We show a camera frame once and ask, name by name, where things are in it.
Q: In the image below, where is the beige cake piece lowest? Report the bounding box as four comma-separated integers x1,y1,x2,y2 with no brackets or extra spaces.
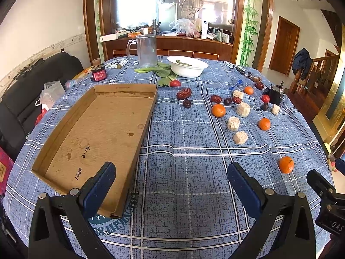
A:
233,131,248,144

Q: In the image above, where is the red cherry tomato left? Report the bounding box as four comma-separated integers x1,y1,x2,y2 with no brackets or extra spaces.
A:
169,80,181,87

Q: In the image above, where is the blue plaid tablecloth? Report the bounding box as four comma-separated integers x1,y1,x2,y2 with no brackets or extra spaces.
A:
2,55,335,259

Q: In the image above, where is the black cylindrical device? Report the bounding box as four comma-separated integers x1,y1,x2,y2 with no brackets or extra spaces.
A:
263,81,285,106

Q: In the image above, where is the dark purple date centre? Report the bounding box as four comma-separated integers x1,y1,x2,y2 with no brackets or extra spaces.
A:
223,98,232,106

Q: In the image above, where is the dark plum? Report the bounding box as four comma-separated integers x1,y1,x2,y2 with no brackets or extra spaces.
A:
261,103,268,111

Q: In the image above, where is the clear plastic bag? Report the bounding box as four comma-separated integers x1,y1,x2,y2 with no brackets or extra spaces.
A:
35,81,65,111

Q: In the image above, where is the wooden stair railing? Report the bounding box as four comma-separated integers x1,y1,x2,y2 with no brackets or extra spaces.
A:
288,50,340,111

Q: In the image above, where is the white tube bottle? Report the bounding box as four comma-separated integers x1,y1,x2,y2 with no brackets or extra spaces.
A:
201,21,209,40

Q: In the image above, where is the large red date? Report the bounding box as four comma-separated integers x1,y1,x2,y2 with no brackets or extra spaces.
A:
177,88,192,100

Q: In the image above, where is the dark jacket on railing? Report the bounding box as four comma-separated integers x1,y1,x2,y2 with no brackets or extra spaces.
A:
292,48,312,81

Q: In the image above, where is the keys bunch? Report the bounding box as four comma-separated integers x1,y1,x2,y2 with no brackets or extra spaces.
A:
234,65,253,78

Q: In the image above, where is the red cherry tomato right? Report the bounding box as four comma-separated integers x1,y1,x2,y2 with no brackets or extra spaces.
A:
261,95,270,104

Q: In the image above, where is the orange tangerine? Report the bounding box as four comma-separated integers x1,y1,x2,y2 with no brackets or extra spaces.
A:
243,86,254,95
211,104,226,118
259,118,271,131
278,156,294,174

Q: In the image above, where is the plastic bag on counter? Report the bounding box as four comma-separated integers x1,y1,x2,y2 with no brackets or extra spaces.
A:
169,18,201,38

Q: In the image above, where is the wooden counter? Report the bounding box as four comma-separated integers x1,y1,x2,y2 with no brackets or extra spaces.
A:
103,36,233,61

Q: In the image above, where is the red date right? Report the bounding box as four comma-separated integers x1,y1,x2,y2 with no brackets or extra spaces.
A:
232,96,242,104

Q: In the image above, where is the pink gift bag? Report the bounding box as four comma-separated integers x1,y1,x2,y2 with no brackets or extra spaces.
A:
0,148,13,195

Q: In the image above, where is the red date centre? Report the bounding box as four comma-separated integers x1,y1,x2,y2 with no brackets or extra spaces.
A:
210,95,222,104

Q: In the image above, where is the shallow cardboard tray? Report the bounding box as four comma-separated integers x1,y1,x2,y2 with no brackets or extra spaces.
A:
31,84,157,218

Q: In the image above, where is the dark date small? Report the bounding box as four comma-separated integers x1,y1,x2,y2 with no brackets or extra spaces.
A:
182,99,192,109

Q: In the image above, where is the beige cake piece round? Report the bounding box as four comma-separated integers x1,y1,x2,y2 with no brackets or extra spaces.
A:
236,102,251,118

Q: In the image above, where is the clear plastic pitcher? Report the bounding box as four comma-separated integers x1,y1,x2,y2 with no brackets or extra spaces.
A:
126,34,157,68

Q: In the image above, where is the blue marker pen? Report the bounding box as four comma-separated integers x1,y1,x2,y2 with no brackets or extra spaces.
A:
229,80,243,91

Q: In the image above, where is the green leafy vegetable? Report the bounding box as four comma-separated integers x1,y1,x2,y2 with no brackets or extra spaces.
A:
134,62,178,87

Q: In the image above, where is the black sofa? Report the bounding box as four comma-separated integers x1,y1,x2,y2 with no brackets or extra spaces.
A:
0,52,83,161

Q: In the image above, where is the brown wooden door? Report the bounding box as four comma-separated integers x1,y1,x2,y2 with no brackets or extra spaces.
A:
269,16,300,76

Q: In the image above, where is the small dark jar pink label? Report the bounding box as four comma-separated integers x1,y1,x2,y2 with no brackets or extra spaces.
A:
91,64,108,82

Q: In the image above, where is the white bowl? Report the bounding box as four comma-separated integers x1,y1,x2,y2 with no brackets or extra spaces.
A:
167,55,209,78

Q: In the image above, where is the red cherry tomato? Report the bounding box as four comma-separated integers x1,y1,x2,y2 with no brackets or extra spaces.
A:
169,80,181,87
261,95,270,104

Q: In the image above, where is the dark red fruit far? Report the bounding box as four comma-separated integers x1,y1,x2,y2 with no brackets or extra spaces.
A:
254,81,264,90

